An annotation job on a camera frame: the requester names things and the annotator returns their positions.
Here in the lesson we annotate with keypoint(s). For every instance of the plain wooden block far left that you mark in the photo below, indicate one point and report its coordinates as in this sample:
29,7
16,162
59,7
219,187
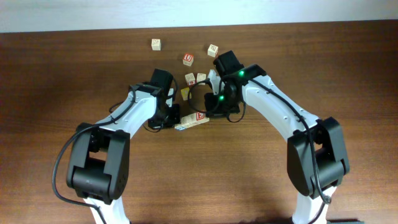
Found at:
156,44

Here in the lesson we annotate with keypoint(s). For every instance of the wooden block red side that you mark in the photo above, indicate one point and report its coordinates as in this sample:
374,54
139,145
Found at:
190,79

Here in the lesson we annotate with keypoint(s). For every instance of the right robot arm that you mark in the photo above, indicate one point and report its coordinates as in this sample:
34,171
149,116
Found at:
317,159

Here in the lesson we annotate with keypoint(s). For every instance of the wooden block ice cream picture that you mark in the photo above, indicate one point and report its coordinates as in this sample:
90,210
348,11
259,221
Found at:
184,122

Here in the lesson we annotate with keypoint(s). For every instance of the yellow wooden block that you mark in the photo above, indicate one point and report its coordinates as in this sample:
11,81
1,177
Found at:
185,93

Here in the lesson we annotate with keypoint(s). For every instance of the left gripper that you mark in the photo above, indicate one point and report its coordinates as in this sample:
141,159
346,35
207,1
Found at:
155,123

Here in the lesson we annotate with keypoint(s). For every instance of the plain wooden cup block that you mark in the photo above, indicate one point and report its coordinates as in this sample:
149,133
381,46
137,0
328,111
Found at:
201,77

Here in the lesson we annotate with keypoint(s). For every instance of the blue number 5 block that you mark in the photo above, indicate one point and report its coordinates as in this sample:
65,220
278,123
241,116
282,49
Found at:
179,127

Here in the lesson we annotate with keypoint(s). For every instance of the plain wooden block far right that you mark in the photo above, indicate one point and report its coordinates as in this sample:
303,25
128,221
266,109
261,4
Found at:
212,50

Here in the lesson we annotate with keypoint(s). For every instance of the wooden block green side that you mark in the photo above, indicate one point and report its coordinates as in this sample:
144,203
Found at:
201,118

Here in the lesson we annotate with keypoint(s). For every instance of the red U wooden block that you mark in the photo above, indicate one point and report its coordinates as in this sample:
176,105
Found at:
188,59

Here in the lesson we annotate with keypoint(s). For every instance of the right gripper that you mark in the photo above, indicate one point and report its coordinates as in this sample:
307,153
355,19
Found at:
210,98

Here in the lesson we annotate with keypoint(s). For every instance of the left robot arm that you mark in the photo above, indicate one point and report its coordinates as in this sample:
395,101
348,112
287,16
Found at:
99,162

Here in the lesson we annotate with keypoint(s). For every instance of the wooden block blue side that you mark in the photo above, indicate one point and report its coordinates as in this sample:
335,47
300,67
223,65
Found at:
191,120

